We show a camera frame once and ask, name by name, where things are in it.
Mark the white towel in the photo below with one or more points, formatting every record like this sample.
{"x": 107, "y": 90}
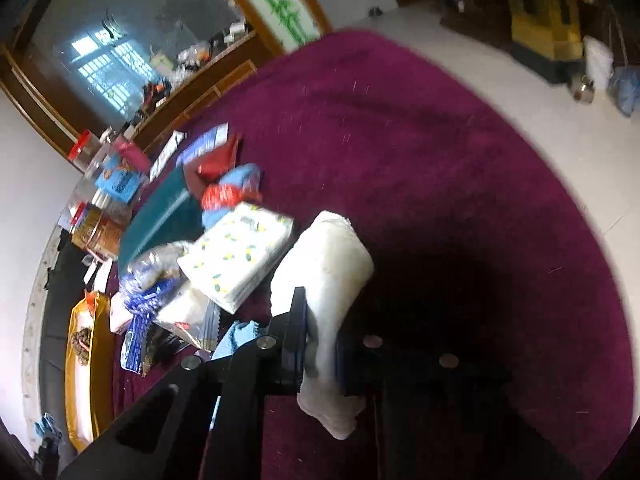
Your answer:
{"x": 329, "y": 261}

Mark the white paper card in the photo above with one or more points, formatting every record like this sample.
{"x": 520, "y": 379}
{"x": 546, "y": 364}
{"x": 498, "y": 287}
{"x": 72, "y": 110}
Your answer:
{"x": 169, "y": 148}

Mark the blue patterned plastic bag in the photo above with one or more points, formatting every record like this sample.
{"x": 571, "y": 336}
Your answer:
{"x": 150, "y": 282}

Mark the clear snack packet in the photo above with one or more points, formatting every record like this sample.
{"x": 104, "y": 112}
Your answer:
{"x": 192, "y": 317}

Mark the white leaf-print tissue pack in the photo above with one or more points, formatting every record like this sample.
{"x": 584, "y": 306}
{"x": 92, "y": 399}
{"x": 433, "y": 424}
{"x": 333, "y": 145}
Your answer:
{"x": 231, "y": 258}

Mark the jar with orange label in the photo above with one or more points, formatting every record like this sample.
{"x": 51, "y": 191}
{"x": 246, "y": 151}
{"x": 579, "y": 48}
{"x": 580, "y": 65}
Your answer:
{"x": 98, "y": 231}

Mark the pink bottle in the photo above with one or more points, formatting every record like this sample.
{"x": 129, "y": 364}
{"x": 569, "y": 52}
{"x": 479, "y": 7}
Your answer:
{"x": 134, "y": 155}

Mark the yellow bag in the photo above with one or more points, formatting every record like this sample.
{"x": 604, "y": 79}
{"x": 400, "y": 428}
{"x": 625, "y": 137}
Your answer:
{"x": 88, "y": 370}

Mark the bamboo painted glass panel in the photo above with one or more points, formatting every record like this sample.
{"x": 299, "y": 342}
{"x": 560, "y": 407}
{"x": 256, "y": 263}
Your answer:
{"x": 290, "y": 22}

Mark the golden wooden pillar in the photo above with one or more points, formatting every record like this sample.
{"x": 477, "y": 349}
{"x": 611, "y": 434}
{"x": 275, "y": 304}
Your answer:
{"x": 546, "y": 38}

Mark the dark red foil packet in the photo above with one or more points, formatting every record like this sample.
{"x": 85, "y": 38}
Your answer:
{"x": 208, "y": 168}

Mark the blue white flat packet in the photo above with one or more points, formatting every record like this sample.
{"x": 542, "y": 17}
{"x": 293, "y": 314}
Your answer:
{"x": 207, "y": 142}

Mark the blue water jug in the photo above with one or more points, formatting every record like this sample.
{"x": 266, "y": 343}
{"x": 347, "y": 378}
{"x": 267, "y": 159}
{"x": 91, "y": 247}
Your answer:
{"x": 624, "y": 89}

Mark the wooden framed glass partition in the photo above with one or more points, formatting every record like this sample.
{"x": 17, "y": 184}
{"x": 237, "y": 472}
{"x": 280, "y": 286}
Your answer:
{"x": 72, "y": 65}

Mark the clear jar red lid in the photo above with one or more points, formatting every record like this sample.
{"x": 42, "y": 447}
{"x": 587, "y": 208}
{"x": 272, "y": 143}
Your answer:
{"x": 84, "y": 150}

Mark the blue cloth with red bag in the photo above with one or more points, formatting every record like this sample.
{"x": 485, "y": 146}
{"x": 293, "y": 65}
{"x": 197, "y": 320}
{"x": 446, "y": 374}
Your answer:
{"x": 240, "y": 184}

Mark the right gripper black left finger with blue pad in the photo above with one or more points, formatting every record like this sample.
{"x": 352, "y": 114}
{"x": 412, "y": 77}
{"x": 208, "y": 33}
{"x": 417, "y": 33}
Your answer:
{"x": 204, "y": 420}

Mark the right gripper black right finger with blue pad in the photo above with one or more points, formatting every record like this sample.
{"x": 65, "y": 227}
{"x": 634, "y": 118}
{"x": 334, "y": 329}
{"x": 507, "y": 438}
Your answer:
{"x": 433, "y": 417}

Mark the maroon velvet tablecloth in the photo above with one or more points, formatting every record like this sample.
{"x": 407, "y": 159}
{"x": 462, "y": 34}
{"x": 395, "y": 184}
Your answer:
{"x": 478, "y": 248}

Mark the teal rectangular box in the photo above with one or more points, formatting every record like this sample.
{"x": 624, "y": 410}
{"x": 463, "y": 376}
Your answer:
{"x": 171, "y": 213}

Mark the rolled light blue towel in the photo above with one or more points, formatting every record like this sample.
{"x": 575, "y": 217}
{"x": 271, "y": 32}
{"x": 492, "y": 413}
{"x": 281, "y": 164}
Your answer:
{"x": 238, "y": 333}

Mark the white plastic bucket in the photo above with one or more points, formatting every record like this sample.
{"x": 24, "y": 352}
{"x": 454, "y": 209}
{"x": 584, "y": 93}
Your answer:
{"x": 598, "y": 63}

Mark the clear jar blue label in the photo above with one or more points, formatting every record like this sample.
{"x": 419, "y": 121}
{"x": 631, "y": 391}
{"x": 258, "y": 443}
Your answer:
{"x": 116, "y": 177}

